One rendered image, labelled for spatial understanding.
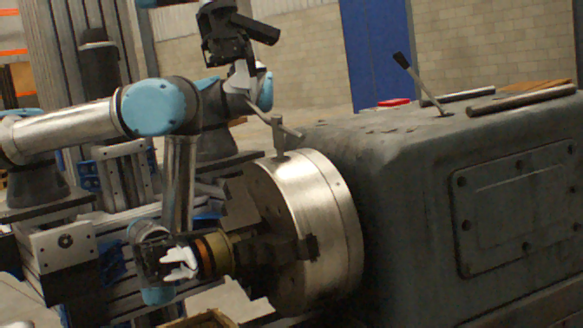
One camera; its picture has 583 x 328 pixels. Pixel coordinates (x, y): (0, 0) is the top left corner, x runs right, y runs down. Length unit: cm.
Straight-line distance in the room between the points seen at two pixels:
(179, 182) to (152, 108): 25
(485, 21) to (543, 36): 120
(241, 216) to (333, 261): 21
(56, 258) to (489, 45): 1140
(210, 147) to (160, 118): 50
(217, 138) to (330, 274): 75
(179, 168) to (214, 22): 36
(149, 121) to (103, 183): 53
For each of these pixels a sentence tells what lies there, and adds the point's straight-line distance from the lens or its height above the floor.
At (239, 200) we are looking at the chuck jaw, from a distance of 119.
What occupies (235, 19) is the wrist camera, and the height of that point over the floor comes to 151.
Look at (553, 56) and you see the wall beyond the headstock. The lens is 1187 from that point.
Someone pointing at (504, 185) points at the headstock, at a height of 112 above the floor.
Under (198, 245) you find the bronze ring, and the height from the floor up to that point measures 111.
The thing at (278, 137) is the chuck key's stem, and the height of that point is 128.
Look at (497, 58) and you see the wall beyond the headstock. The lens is 1236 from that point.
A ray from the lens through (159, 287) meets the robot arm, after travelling 138.
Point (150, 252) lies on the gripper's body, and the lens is 117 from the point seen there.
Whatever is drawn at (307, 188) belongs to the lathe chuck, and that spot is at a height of 119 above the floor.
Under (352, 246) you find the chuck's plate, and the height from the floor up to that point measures 107.
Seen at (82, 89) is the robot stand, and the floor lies 141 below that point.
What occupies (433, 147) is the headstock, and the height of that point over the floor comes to 123.
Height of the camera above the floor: 143
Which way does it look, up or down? 10 degrees down
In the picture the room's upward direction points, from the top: 9 degrees counter-clockwise
